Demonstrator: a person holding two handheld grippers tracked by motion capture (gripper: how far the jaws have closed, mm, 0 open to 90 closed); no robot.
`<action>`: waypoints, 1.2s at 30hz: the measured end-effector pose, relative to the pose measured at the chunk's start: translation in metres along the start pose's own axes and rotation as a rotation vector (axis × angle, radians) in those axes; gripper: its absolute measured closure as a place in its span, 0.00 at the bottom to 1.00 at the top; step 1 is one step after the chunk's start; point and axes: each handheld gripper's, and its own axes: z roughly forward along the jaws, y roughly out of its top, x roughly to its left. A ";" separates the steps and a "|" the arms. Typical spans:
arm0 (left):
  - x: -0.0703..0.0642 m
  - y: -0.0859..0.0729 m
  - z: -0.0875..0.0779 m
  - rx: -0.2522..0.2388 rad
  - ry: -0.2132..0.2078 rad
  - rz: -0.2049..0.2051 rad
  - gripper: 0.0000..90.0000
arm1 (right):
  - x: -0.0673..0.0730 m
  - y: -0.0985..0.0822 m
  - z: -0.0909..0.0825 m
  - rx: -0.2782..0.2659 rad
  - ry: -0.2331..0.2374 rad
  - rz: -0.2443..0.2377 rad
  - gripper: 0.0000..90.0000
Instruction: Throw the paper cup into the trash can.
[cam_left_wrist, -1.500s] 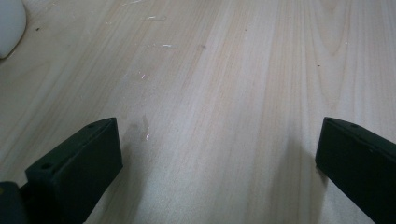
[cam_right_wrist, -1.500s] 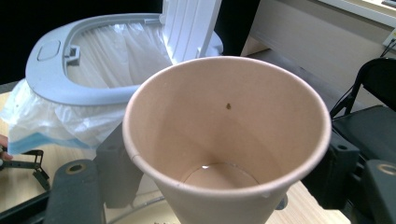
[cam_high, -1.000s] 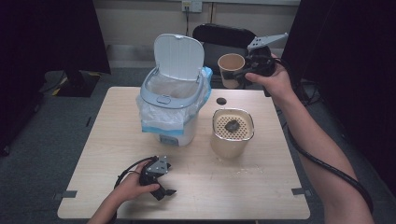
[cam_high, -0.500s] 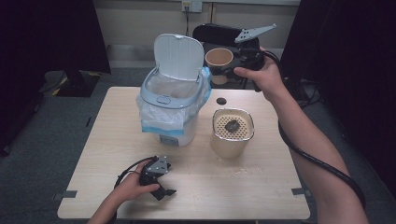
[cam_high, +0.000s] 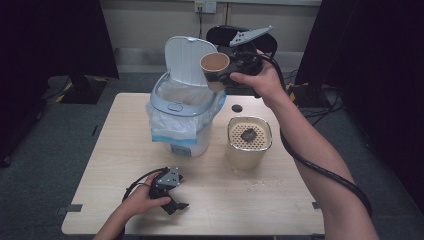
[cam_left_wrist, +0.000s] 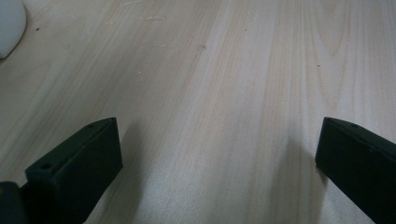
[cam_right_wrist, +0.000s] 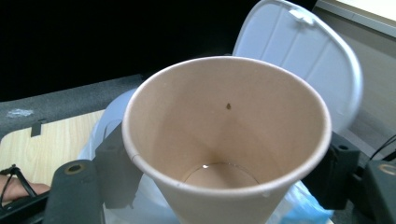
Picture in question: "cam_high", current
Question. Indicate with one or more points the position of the dark wet lump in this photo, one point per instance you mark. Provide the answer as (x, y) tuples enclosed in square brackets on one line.
[(248, 135)]

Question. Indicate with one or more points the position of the white lidded trash bin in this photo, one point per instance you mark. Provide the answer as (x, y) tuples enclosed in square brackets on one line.
[(185, 60)]

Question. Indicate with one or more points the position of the black chair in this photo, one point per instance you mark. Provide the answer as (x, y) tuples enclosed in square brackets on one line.
[(221, 35)]

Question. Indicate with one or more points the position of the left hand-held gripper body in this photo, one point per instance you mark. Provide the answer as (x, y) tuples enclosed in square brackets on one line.
[(168, 178)]

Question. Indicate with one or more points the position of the person's right hand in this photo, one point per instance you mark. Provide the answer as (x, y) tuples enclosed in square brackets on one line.
[(265, 85)]

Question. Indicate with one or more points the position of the white wall outlet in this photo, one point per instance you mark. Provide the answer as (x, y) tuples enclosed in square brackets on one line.
[(205, 6)]

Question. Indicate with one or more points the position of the beige container with strainer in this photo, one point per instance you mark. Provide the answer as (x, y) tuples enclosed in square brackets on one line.
[(245, 156)]

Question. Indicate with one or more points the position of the brown paper cup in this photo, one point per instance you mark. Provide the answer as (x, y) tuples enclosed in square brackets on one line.
[(215, 62)]

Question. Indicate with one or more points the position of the clear plastic bin liner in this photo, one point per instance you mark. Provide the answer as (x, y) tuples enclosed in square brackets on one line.
[(170, 121)]

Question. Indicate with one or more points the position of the grey tape strip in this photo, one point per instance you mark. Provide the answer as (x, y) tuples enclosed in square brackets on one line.
[(316, 205), (70, 208)]

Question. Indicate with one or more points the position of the person's left hand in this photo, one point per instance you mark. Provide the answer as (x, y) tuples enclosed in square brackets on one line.
[(141, 200)]

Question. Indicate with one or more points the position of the black stand base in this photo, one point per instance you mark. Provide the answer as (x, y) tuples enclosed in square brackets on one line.
[(81, 88)]

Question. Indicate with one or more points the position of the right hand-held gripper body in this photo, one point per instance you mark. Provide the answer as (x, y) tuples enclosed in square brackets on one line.
[(246, 63)]

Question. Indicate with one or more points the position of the dark curtain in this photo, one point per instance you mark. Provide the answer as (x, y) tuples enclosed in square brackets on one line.
[(50, 36), (373, 50)]

